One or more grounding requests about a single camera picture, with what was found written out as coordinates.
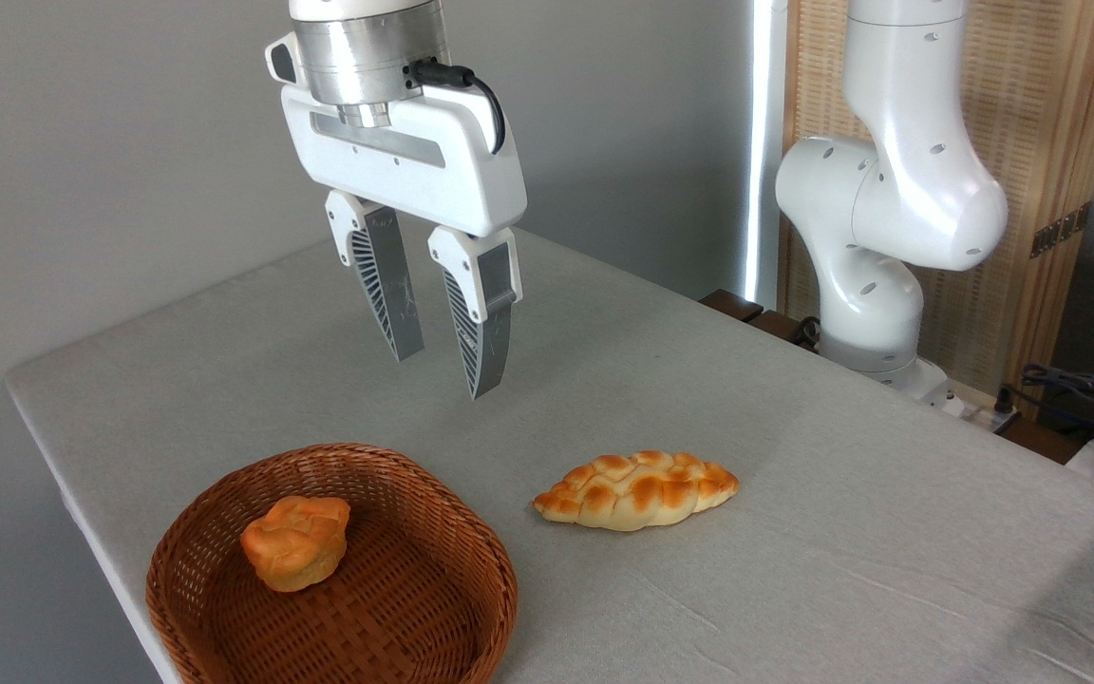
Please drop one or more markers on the brown woven wicker basket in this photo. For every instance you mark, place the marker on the brown woven wicker basket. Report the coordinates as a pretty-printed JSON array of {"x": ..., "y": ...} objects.
[{"x": 395, "y": 608}]

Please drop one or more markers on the long braided golden bread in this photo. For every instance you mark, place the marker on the long braided golden bread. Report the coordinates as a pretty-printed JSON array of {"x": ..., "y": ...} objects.
[{"x": 637, "y": 492}]

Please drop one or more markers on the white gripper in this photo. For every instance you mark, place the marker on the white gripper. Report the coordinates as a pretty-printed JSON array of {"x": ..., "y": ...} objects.
[{"x": 433, "y": 171}]

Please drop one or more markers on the small round golden bread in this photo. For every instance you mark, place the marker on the small round golden bread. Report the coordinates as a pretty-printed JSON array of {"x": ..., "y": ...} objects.
[{"x": 295, "y": 546}]

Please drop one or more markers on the dark brown wooden block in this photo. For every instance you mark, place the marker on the dark brown wooden block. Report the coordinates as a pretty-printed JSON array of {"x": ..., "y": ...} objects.
[
  {"x": 732, "y": 304},
  {"x": 780, "y": 328}
]

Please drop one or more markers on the dark metal screen hinge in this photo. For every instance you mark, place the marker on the dark metal screen hinge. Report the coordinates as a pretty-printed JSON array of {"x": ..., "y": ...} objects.
[{"x": 1060, "y": 230}]

